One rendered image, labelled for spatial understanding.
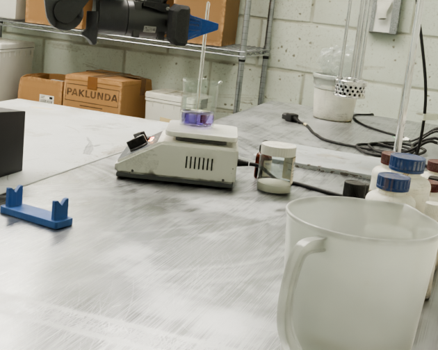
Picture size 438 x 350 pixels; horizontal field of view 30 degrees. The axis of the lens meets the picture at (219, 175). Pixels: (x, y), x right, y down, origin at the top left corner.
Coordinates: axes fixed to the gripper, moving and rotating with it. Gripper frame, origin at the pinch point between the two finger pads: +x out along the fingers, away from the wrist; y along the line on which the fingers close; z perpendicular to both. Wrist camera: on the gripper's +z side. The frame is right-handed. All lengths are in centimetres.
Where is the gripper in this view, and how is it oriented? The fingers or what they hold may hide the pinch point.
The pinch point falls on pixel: (197, 24)
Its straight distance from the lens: 136.5
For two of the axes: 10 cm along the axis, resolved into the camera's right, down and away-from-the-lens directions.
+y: -3.0, -2.4, 9.2
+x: 9.5, 0.3, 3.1
